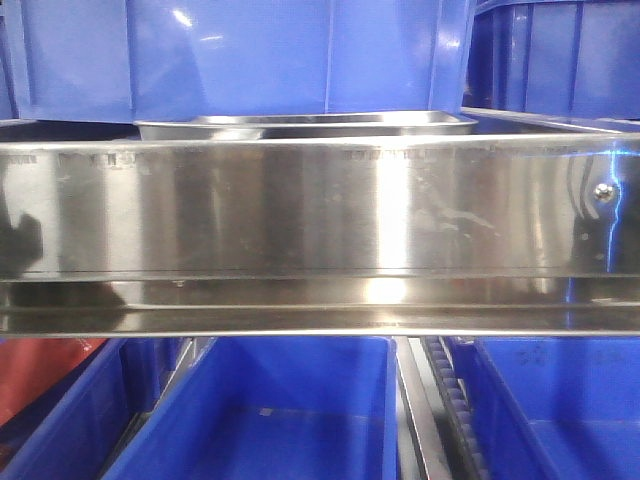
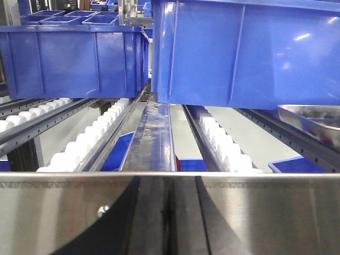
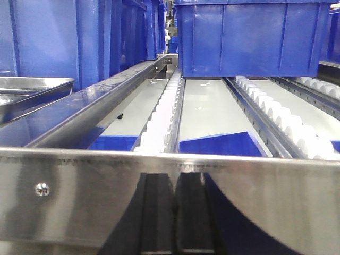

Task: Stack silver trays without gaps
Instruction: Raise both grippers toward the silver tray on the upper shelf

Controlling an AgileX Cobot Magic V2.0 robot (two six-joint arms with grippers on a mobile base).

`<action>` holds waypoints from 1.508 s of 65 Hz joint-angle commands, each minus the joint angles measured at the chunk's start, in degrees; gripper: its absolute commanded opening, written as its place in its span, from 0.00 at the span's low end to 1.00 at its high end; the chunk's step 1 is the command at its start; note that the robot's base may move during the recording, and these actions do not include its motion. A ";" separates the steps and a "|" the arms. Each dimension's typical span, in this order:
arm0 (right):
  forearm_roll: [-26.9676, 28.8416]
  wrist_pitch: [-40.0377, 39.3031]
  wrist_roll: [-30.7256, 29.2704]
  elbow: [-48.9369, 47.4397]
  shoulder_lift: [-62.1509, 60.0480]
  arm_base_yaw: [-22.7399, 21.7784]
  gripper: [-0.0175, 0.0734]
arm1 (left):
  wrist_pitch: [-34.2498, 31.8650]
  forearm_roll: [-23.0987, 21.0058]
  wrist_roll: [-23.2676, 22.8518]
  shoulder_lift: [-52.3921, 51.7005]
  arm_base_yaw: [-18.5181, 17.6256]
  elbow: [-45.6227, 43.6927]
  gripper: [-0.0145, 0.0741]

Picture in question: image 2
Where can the silver metal tray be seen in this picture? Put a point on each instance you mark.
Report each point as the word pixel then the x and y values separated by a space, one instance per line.
pixel 318 121

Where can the blue bin lower center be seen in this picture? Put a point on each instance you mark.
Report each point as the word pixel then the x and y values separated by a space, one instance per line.
pixel 193 165

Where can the blue bin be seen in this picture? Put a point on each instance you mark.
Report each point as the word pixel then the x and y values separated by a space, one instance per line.
pixel 193 165
pixel 115 158
pixel 295 165

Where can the blue bin lower left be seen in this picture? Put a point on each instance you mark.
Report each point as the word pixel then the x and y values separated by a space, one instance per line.
pixel 115 158

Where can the white roller track right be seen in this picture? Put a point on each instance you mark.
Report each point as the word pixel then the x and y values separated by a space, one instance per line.
pixel 228 152

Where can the white roller track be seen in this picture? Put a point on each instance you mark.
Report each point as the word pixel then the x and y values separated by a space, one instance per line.
pixel 33 112
pixel 228 152
pixel 76 151

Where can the large blue crate right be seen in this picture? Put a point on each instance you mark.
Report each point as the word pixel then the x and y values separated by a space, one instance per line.
pixel 246 54

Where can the large blue crate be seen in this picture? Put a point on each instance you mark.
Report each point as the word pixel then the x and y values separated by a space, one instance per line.
pixel 75 61
pixel 246 54

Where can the blue bin lower right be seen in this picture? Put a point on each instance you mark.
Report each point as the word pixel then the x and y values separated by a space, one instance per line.
pixel 295 165

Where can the large blue crate left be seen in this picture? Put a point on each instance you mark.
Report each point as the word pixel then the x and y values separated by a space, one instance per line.
pixel 75 61

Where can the white roller track far left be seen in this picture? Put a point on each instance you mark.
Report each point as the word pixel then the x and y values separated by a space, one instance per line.
pixel 33 112

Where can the blue bins in background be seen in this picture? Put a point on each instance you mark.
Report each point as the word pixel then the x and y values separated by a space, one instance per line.
pixel 63 18

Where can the steel center divider rail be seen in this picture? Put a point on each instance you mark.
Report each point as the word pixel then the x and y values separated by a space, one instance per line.
pixel 152 146

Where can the stainless steel front rail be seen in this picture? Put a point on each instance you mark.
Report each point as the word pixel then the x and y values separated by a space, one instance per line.
pixel 169 213

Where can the grey perforated rail right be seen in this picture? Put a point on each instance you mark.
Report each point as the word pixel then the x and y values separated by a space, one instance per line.
pixel 308 147

